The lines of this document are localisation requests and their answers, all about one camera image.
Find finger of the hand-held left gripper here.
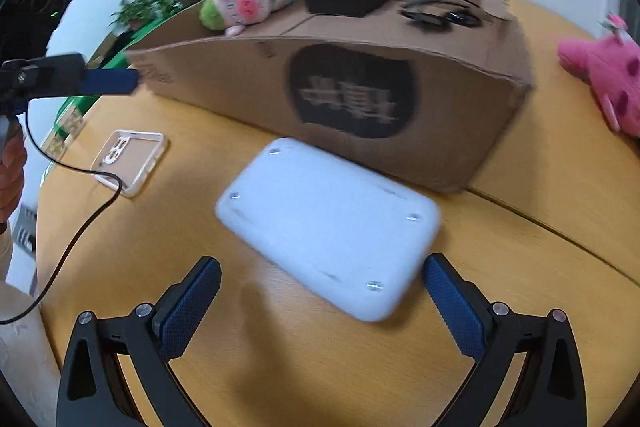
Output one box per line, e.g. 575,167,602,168
12,53,141,100

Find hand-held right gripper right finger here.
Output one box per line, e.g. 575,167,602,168
423,252,591,427

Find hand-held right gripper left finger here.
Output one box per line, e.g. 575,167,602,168
56,255,223,427

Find white rectangular device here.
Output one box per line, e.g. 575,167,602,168
215,137,443,323

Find brown cardboard box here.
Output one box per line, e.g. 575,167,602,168
122,0,533,194

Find wooden desktop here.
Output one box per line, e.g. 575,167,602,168
37,0,640,427

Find person's left hand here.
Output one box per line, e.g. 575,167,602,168
0,137,27,224

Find white phone case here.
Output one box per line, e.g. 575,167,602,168
91,129,166,198

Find pink bear plush toy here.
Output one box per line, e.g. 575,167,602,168
557,13,640,135

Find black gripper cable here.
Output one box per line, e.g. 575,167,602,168
0,99,123,325

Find black coiled cable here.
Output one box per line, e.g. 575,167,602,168
398,0,483,30

